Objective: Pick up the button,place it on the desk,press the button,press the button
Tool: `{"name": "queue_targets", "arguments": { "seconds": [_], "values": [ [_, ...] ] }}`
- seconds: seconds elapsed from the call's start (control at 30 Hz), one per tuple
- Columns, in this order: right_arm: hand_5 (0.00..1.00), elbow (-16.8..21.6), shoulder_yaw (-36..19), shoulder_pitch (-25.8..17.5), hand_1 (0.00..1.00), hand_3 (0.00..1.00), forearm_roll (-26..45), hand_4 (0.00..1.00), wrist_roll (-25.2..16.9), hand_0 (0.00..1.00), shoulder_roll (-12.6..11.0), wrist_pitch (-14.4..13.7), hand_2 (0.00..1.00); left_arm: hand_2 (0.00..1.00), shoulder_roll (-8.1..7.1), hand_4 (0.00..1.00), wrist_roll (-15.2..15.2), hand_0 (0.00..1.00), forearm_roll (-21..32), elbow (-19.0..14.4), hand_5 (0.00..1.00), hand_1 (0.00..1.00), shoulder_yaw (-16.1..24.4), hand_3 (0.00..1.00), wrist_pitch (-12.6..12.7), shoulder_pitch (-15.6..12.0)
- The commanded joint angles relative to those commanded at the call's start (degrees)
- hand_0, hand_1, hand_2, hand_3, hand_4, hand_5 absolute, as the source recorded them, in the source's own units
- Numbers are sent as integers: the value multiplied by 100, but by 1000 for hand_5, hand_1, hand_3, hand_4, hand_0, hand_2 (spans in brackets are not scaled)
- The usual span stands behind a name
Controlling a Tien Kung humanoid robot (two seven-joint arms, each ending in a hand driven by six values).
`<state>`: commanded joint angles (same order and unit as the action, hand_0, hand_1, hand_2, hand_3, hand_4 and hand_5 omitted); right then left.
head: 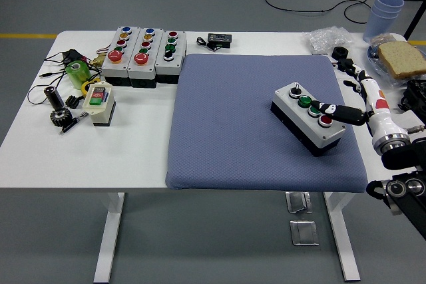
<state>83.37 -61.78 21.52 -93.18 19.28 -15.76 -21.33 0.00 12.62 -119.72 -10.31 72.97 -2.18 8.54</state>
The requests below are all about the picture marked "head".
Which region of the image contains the black plug with cord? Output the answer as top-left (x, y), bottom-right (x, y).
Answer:
top-left (195, 36), bottom-right (220, 53)

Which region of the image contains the slice of bread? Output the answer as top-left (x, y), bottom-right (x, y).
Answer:
top-left (377, 41), bottom-right (426, 80)

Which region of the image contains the black plastic nut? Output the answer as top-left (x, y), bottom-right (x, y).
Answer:
top-left (331, 46), bottom-right (349, 60)

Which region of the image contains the blue plate in clear wrap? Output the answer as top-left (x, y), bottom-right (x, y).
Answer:
top-left (367, 33), bottom-right (426, 90)

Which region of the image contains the yellow tape roll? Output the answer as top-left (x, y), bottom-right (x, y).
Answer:
top-left (81, 78), bottom-right (102, 95)

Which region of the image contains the stack of blue cups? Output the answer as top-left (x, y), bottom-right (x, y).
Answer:
top-left (362, 0), bottom-right (405, 44)

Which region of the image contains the blue-grey padded mat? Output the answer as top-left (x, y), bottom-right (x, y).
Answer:
top-left (165, 53), bottom-right (367, 194)

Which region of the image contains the small black heat sink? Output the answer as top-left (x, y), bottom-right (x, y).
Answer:
top-left (65, 95), bottom-right (84, 109)

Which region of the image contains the thin black jack cable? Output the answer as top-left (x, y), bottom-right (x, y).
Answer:
top-left (27, 51), bottom-right (101, 105)

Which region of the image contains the white table leg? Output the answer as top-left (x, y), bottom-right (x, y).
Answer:
top-left (323, 192), bottom-right (361, 281)
top-left (93, 192), bottom-right (126, 284)

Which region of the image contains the green tape roll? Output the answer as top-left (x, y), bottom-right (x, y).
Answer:
top-left (65, 60), bottom-right (91, 90)

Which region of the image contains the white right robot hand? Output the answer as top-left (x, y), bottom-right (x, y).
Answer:
top-left (311, 64), bottom-right (407, 141)

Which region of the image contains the grey five-button control box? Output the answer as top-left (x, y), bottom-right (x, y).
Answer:
top-left (128, 27), bottom-right (164, 88)
top-left (101, 26), bottom-right (141, 87)

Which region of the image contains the black power adapter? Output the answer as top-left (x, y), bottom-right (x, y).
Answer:
top-left (63, 49), bottom-right (88, 65)

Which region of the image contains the black metal pen tool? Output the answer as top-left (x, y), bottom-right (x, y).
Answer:
top-left (59, 111), bottom-right (90, 136)

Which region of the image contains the white paper sheet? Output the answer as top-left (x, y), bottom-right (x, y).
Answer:
top-left (329, 55), bottom-right (367, 80)

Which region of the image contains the grey four-button control box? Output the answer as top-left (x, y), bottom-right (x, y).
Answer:
top-left (154, 29), bottom-right (187, 84)
top-left (270, 81), bottom-right (347, 158)

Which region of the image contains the small black digital meter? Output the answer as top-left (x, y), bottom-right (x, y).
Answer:
top-left (206, 33), bottom-right (234, 49)

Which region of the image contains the black metal gear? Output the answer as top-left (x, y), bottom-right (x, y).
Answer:
top-left (49, 108), bottom-right (73, 128)

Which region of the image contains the white start-stop switch box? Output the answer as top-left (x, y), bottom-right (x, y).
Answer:
top-left (82, 80), bottom-right (116, 128)

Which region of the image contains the black metal cylinder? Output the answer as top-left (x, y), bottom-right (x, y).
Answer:
top-left (43, 86), bottom-right (65, 111)

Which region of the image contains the metal floor outlet box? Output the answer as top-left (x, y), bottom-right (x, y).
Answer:
top-left (289, 219), bottom-right (320, 247)
top-left (285, 192), bottom-right (314, 214)

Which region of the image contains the clear plastic bag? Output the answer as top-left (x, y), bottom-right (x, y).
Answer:
top-left (302, 26), bottom-right (354, 56)

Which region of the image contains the black mechanical device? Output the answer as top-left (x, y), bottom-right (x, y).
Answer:
top-left (397, 79), bottom-right (426, 115)

